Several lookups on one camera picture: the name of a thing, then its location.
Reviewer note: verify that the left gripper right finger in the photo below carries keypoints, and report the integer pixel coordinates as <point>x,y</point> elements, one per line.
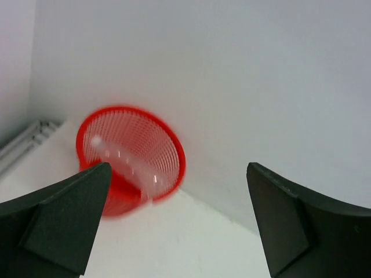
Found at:
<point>305,233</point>

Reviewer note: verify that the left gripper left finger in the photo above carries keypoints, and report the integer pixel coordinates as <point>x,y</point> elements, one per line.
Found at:
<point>50,232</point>

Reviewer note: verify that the clear bottle white cap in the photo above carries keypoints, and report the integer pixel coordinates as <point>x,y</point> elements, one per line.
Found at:
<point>146,178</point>

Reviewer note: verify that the red mesh waste bin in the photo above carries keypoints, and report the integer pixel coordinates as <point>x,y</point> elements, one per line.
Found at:
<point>144,135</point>

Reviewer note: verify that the left aluminium side rail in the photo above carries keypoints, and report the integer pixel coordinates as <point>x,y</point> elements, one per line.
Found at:
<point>24,143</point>

